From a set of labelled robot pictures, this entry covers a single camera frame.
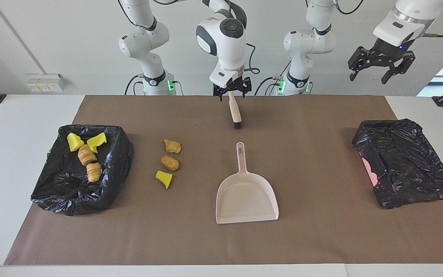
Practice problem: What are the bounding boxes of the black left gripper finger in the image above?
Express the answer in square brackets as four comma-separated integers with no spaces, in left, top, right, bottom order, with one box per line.
[381,52,416,85]
[347,47,372,82]

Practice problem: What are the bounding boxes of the beige hand brush black bristles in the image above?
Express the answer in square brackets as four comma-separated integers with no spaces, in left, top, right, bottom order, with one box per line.
[228,92,243,130]

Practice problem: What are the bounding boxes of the striped golden pastry piece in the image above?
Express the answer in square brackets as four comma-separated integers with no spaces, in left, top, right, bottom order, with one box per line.
[163,139,182,154]

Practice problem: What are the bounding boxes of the brown fried nugget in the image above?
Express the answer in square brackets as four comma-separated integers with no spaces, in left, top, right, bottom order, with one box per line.
[161,155,180,172]

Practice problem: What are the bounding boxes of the yellow sponge piece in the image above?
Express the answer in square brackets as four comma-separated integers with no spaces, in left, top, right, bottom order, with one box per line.
[155,170,173,190]
[86,132,108,154]
[67,132,85,152]

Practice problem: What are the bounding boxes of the beige plastic dustpan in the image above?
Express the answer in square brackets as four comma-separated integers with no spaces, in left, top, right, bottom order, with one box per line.
[215,142,280,225]

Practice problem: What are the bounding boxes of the striped croissant piece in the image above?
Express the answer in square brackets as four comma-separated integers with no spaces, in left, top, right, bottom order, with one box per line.
[77,144,98,167]

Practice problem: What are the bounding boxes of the pale flaky pastry piece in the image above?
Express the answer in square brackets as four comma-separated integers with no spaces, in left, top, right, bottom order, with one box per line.
[86,162,103,183]

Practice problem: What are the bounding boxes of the black plastic trash bag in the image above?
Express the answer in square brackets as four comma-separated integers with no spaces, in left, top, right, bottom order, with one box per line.
[352,118,443,210]
[30,123,135,217]

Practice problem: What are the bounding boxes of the pink plastic bin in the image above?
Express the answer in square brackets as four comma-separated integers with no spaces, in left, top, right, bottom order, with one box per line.
[361,157,379,189]

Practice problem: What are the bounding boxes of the brown table mat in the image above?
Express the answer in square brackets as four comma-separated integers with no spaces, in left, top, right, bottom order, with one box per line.
[3,95,443,266]

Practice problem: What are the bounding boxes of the black left base cables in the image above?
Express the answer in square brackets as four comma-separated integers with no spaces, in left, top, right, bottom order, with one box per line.
[255,61,292,96]

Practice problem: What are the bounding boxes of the black base cables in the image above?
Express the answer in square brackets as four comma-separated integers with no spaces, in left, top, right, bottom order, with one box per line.
[124,74,184,96]
[255,61,292,96]

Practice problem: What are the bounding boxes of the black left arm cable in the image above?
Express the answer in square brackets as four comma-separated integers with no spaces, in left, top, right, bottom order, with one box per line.
[333,0,443,39]

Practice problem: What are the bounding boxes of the black right base cables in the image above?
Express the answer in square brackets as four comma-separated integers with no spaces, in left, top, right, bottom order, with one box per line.
[124,74,184,96]

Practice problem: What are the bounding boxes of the white wall socket box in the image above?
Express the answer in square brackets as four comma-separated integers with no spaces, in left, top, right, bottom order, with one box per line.
[26,73,67,93]

